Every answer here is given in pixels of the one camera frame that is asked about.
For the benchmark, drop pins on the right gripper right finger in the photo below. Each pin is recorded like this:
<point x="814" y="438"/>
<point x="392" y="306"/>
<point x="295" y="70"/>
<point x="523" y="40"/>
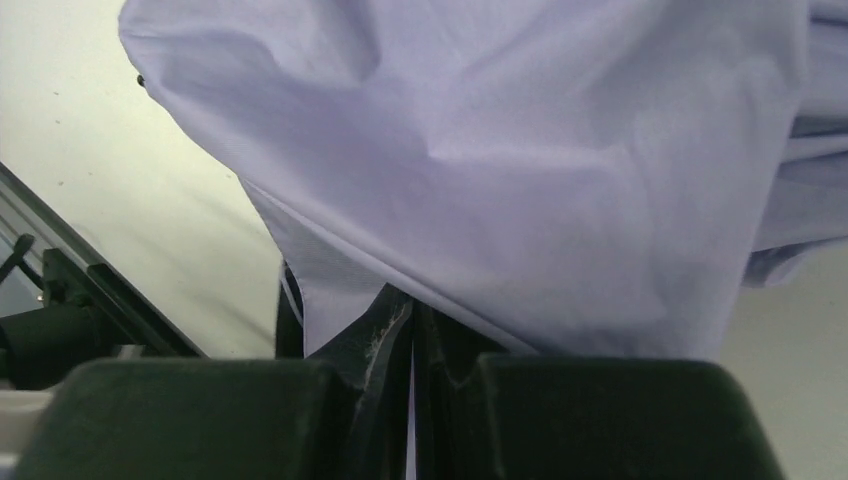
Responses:
<point x="484" y="413"/>

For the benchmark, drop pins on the black and lavender folding umbrella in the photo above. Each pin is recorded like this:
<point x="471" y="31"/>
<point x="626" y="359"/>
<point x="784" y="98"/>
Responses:
<point x="589" y="177"/>

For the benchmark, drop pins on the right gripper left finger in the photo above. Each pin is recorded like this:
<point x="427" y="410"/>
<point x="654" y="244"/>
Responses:
<point x="340" y="413"/>

